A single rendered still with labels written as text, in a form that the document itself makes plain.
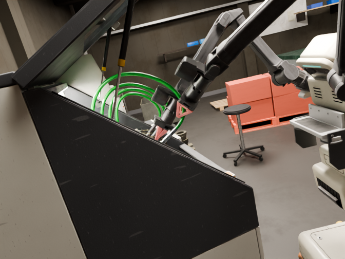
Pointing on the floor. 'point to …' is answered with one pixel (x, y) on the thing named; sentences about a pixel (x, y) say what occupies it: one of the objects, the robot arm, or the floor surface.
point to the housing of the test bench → (30, 188)
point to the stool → (237, 109)
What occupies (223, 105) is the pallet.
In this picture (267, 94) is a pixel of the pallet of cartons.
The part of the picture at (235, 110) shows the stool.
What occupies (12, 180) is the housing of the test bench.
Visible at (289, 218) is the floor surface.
